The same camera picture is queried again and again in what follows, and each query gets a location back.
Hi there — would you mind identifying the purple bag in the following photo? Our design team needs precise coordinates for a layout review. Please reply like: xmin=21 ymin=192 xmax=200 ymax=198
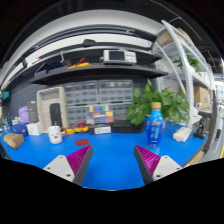
xmin=18 ymin=105 xmax=31 ymax=125

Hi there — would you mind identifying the dark grey upright box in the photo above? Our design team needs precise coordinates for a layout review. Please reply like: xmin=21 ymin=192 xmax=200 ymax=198
xmin=27 ymin=100 xmax=39 ymax=124

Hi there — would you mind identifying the black storage bin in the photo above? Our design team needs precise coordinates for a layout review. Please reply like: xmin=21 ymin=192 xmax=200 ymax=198
xmin=34 ymin=61 xmax=68 ymax=78

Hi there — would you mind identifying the white mug with brown handle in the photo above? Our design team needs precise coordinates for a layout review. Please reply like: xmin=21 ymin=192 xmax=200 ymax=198
xmin=47 ymin=125 xmax=68 ymax=145

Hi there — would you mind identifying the green potted plant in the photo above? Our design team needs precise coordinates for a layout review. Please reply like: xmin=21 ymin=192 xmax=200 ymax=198
xmin=125 ymin=78 xmax=190 ymax=127

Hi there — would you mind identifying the black stand device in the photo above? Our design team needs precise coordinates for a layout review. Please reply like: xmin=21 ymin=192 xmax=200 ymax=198
xmin=193 ymin=116 xmax=211 ymax=140

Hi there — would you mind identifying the white flat block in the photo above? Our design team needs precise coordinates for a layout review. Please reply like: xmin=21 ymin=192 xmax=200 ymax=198
xmin=172 ymin=126 xmax=193 ymax=143

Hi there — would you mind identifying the yellow multimeter with red leads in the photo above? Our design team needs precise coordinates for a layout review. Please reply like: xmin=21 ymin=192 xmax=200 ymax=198
xmin=65 ymin=121 xmax=91 ymax=135

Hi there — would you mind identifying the small brown cardboard box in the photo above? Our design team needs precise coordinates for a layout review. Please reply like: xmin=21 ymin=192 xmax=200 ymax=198
xmin=3 ymin=132 xmax=25 ymax=150

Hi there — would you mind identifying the long white light bar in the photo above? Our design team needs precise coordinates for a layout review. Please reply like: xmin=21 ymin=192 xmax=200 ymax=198
xmin=24 ymin=32 xmax=155 ymax=67

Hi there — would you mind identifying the black rectangular speaker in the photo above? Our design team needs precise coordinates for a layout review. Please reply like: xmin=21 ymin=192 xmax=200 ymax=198
xmin=49 ymin=103 xmax=63 ymax=128

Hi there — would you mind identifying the blue drink bottle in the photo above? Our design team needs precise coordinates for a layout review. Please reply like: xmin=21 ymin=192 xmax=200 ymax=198
xmin=146 ymin=101 xmax=164 ymax=156

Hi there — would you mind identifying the small white box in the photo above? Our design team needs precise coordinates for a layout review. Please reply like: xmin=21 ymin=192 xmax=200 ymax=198
xmin=26 ymin=121 xmax=44 ymax=136

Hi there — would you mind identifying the black box with white label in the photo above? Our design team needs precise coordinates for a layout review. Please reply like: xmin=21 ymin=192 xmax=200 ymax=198
xmin=89 ymin=123 xmax=113 ymax=136

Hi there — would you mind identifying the white shelf unit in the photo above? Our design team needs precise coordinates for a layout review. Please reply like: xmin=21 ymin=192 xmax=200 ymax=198
xmin=153 ymin=19 xmax=216 ymax=129

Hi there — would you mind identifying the flat round red coaster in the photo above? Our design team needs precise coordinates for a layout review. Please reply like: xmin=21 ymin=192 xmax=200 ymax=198
xmin=74 ymin=138 xmax=91 ymax=147

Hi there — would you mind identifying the yellow meter with red cables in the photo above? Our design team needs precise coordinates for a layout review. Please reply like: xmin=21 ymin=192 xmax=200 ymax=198
xmin=67 ymin=58 xmax=92 ymax=70

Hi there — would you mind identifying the grey small-parts drawer cabinet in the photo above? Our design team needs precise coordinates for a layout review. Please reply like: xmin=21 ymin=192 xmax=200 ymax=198
xmin=63 ymin=80 xmax=99 ymax=106
xmin=98 ymin=79 xmax=134 ymax=104

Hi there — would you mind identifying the beige dotted open case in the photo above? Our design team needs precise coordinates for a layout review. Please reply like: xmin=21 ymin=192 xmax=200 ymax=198
xmin=35 ymin=86 xmax=69 ymax=133

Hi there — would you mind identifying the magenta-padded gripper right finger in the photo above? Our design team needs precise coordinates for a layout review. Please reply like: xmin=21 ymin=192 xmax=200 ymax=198
xmin=134 ymin=144 xmax=184 ymax=185

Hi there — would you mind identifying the small black rounded device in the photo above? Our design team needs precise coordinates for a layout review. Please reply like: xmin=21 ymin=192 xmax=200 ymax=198
xmin=82 ymin=38 xmax=98 ymax=48

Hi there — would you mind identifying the black zip case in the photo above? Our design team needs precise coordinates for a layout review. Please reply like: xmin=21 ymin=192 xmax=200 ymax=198
xmin=111 ymin=119 xmax=145 ymax=134

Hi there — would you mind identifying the wide grey drawer cabinet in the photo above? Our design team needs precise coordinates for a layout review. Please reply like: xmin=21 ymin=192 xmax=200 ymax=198
xmin=65 ymin=103 xmax=134 ymax=127

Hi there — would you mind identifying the dark grey wall shelf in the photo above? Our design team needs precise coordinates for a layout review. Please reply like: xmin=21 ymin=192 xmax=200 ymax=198
xmin=29 ymin=63 xmax=169 ymax=85

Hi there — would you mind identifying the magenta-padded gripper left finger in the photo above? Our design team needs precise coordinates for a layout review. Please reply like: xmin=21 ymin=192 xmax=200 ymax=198
xmin=43 ymin=144 xmax=94 ymax=187

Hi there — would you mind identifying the clear organiser with coloured parts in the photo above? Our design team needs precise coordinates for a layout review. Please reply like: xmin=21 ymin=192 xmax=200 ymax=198
xmin=85 ymin=104 xmax=115 ymax=125

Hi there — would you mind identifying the blue box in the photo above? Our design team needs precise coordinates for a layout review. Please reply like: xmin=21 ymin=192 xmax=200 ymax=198
xmin=11 ymin=122 xmax=29 ymax=138

